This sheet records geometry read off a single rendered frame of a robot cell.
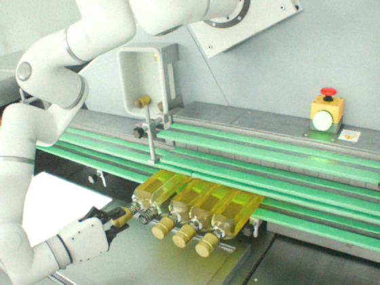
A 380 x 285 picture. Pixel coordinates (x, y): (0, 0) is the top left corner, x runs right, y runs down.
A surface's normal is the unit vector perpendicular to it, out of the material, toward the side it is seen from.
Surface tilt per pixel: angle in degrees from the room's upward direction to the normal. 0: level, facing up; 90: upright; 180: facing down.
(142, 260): 91
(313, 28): 0
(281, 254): 90
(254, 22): 4
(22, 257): 83
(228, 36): 4
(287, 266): 89
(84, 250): 75
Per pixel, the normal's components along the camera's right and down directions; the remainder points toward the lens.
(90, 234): 0.64, 0.29
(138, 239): -0.09, -0.89
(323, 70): -0.55, 0.42
